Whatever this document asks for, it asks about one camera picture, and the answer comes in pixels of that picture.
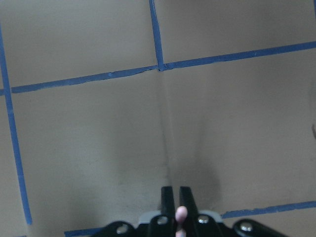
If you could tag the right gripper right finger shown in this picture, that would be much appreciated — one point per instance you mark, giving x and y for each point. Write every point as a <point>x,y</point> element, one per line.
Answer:
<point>210,224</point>

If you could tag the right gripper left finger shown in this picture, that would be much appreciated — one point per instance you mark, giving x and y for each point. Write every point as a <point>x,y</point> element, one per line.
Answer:
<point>152,224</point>

